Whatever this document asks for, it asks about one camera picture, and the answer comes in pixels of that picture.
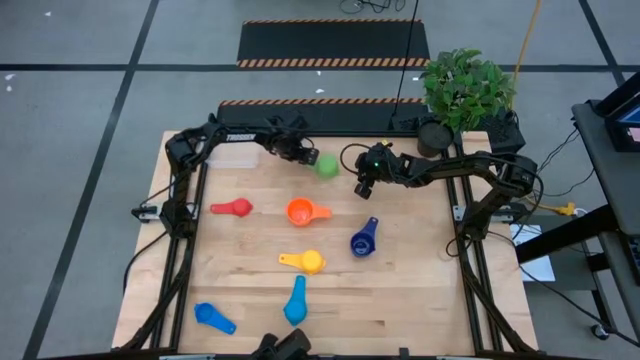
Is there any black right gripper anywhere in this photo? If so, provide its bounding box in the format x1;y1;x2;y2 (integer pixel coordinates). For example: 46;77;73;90
353;141;404;200

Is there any green measuring cup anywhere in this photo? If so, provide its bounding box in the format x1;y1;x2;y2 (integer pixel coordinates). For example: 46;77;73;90
312;153;342;181

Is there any red measuring cup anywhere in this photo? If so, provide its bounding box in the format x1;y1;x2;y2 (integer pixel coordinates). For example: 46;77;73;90
209;197;254;218

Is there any navy blue measuring cup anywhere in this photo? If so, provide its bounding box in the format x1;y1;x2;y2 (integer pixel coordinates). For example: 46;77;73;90
349;216;380;259

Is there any yellow measuring cup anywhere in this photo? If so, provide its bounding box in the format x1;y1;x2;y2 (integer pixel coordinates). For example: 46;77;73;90
278;249;327;276

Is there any teal measuring cup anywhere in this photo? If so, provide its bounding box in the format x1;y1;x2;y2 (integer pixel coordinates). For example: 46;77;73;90
283;274;309;327

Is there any clear plastic basket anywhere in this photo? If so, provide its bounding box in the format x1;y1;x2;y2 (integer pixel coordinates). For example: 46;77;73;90
204;144;261;170

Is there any orange measuring cup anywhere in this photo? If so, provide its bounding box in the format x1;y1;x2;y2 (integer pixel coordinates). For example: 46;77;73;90
285;197;333;228

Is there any small bright blue measuring cup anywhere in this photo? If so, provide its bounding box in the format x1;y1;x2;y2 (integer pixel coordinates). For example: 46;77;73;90
193;302;238;336

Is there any narrow black hazard-striped mat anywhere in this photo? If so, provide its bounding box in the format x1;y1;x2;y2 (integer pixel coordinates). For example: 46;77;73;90
215;97;431;136

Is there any large black hazard-striped mat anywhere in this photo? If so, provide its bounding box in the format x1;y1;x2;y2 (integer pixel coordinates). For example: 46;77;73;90
236;18;431;69

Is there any green plant in black pot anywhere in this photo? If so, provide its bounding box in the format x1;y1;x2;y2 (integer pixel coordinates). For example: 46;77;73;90
416;47;517;159

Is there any yellow power plug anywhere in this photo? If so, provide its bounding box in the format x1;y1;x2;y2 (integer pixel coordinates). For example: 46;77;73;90
522;196;577;217

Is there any white paper sheet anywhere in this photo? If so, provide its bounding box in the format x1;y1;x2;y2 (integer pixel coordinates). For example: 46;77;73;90
509;223;557;284

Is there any black boxy object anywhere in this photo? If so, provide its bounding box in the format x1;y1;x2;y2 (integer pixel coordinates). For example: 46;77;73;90
251;328;313;360

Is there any black equipment cart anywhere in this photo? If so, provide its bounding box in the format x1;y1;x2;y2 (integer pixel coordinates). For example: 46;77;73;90
514;69;640;346

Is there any black monitor blue screen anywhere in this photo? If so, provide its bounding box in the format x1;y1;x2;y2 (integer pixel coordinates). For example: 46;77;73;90
594;72;640;154

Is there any black hanging cable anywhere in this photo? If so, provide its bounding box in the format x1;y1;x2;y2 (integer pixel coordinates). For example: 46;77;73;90
391;0;420;121

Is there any thick yellow hanging cable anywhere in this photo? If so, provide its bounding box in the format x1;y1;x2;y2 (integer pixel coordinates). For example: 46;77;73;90
508;0;545;109

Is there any black aluminium table frame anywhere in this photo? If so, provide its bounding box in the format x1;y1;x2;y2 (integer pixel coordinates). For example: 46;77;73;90
117;127;540;360

